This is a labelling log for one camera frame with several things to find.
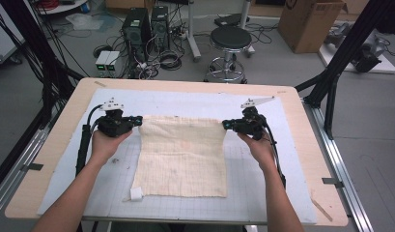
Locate grey metal stand leg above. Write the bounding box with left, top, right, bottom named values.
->
left=184, top=0, right=203, bottom=63
left=239, top=0, right=256, bottom=58

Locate grey robot part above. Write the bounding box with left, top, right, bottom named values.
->
left=324, top=21, right=352, bottom=46

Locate thin wooden stick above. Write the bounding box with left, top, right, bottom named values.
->
left=310, top=189, right=334, bottom=222

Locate black round stool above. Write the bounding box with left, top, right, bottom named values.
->
left=204, top=25, right=255, bottom=85

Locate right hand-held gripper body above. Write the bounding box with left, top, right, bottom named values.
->
left=233, top=96, right=276, bottom=141

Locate white board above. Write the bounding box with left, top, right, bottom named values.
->
left=318, top=28, right=395, bottom=75

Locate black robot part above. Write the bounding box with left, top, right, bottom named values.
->
left=350, top=43, right=383, bottom=73

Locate person's left hand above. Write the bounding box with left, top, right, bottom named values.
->
left=89, top=129, right=134, bottom=166

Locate coiled black cable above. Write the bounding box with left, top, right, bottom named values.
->
left=158, top=49, right=183, bottom=72

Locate person's right hand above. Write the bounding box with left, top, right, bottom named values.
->
left=237, top=130, right=277, bottom=171

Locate white gridded mat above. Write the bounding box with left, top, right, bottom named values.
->
left=37, top=88, right=318, bottom=225

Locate aluminium rail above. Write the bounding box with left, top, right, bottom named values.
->
left=301, top=97, right=375, bottom=232
left=0, top=105, right=59, bottom=221

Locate brown cardboard box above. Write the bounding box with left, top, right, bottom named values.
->
left=277, top=0, right=348, bottom=54

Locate white cabinet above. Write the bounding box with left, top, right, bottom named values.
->
left=0, top=13, right=26, bottom=66

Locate tangle of cables and plugs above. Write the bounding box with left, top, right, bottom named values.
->
left=128, top=47, right=162, bottom=80

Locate flat black bag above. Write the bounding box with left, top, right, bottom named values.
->
left=213, top=13, right=251, bottom=28

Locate clear plastic sheet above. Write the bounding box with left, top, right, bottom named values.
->
left=65, top=13, right=104, bottom=32

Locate white power supply unit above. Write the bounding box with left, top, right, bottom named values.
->
left=95, top=50, right=112, bottom=78
left=104, top=50, right=122, bottom=78

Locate slim black computer tower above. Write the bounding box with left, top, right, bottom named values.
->
left=150, top=5, right=171, bottom=52

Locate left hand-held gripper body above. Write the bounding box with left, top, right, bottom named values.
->
left=97, top=97, right=135, bottom=138

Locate cream cloth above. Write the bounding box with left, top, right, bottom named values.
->
left=129, top=114, right=228, bottom=203

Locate black metal frame with cables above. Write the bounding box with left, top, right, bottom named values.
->
left=0, top=0, right=86, bottom=130

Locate white round table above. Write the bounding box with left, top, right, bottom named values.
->
left=34, top=0, right=90, bottom=15

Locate right hand-held gripper black cable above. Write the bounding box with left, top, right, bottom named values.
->
left=263, top=123, right=287, bottom=189

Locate large black computer tower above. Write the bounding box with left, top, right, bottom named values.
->
left=122, top=7, right=153, bottom=66

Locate hand-held gripper black cable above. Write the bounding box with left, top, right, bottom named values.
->
left=74, top=103, right=104, bottom=178
left=263, top=123, right=287, bottom=189

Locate left hand-held gripper black cable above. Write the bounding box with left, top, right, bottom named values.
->
left=74, top=103, right=104, bottom=178

